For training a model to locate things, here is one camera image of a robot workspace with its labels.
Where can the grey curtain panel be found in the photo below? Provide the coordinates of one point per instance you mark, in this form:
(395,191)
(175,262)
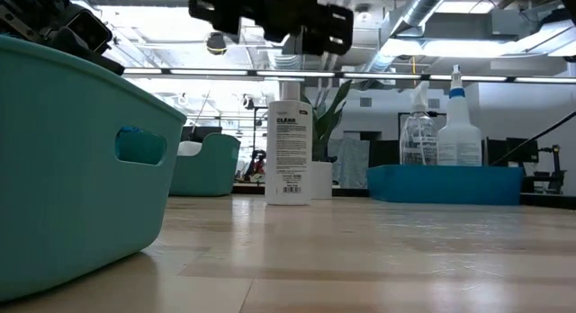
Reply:
(348,160)

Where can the black monitors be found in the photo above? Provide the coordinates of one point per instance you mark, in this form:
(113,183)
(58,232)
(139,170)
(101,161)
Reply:
(517,151)

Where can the black tripod stand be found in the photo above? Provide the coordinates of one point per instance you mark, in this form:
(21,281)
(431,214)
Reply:
(558,164)

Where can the green snake plant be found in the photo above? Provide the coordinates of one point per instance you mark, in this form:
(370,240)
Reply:
(333,115)

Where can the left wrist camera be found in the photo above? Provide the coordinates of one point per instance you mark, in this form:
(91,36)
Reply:
(90,29)

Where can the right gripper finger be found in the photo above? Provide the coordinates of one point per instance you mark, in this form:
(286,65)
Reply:
(211,9)
(328,32)

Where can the large teal plastic bin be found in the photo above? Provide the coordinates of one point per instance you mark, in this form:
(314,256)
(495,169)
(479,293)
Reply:
(211,169)

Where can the white spray bottle blue collar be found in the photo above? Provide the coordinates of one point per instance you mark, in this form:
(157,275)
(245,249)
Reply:
(459,142)

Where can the clear spray bottle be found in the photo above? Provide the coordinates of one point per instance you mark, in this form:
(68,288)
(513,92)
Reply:
(418,142)

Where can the white plant pot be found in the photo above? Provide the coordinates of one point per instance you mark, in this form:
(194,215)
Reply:
(323,180)

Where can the long ceiling light bar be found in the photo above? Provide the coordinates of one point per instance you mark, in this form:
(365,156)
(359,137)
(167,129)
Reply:
(225,72)

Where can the small teal plastic bin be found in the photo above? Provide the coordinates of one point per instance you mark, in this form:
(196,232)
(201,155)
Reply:
(76,191)

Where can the background robot arms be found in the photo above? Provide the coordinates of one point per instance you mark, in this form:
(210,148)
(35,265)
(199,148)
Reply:
(256,162)

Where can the blue tray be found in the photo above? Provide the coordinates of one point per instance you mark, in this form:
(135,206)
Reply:
(445,185)

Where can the spiral silver air duct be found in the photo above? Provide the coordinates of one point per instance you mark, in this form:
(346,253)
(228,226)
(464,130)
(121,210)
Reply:
(418,7)

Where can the white lotion bottle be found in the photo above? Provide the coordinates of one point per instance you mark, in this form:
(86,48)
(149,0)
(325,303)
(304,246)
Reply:
(288,160)

